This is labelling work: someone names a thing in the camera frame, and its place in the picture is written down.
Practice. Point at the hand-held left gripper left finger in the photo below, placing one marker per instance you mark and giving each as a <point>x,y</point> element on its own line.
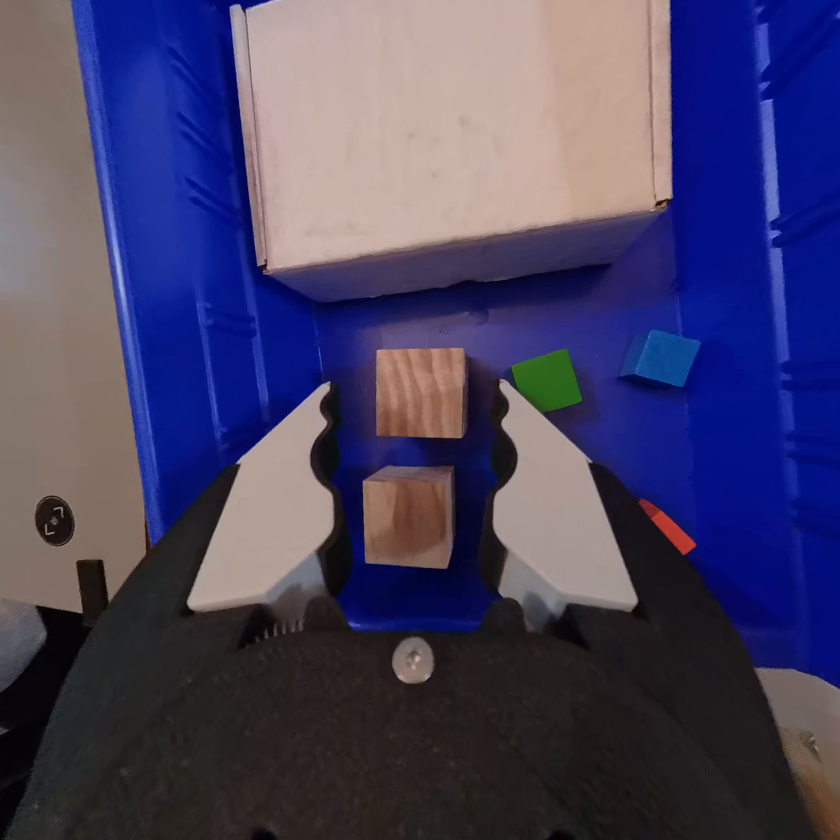
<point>269,525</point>

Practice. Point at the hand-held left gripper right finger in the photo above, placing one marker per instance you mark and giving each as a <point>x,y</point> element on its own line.
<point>564,525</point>

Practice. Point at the red cube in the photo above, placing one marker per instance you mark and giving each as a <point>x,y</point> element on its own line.
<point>669,528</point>

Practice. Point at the pale wooden cube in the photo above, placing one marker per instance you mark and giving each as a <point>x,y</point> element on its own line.
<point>407,518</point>
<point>420,394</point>

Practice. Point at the green cube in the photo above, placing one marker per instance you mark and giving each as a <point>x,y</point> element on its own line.
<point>546,380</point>

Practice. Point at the blue cube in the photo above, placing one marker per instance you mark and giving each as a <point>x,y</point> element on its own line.
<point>659,358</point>

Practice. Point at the blue plastic bin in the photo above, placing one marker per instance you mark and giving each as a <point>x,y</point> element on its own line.
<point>164,262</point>

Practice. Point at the white cardboard mailer box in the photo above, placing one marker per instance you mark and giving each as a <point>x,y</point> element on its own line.
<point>446,131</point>

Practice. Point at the round black desk button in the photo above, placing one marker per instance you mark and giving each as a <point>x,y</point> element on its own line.
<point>54,520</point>

